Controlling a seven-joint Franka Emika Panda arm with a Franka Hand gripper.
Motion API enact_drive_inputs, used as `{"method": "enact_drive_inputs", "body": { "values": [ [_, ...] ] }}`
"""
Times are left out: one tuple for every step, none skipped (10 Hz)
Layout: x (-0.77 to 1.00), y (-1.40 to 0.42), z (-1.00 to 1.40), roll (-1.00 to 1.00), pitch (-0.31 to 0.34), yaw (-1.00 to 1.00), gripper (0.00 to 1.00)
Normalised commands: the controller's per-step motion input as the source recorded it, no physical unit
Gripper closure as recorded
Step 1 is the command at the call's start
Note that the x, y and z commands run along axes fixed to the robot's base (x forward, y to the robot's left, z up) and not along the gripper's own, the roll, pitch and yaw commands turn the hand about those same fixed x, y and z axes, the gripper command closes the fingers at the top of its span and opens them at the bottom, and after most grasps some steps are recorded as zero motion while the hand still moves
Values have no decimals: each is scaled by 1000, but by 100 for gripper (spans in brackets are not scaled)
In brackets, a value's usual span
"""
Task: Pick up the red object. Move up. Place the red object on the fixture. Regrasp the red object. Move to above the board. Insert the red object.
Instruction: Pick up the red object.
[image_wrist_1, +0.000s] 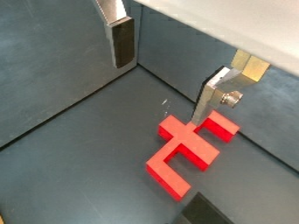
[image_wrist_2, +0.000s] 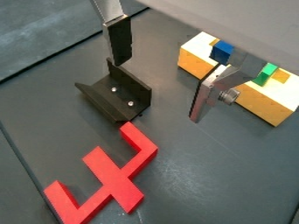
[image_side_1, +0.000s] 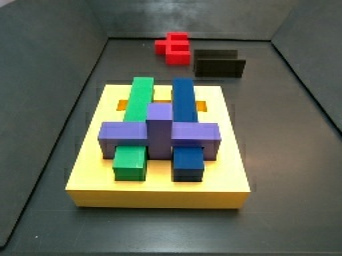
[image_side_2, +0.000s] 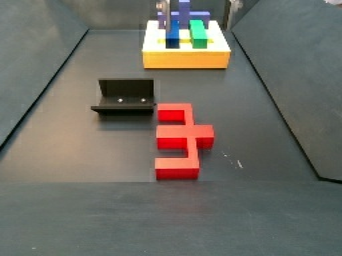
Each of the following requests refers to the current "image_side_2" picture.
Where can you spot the red E-shaped block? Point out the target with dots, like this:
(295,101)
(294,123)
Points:
(185,136)

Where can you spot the yellow base board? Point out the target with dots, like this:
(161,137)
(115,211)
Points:
(184,57)

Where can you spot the dark blue bar block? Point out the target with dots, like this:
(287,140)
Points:
(172,36)

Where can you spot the green bar block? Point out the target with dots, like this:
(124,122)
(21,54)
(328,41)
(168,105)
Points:
(197,34)

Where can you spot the purple cross block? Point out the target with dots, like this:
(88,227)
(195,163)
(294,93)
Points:
(183,15)

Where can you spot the black angle bracket stand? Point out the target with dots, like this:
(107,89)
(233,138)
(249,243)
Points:
(125,96)

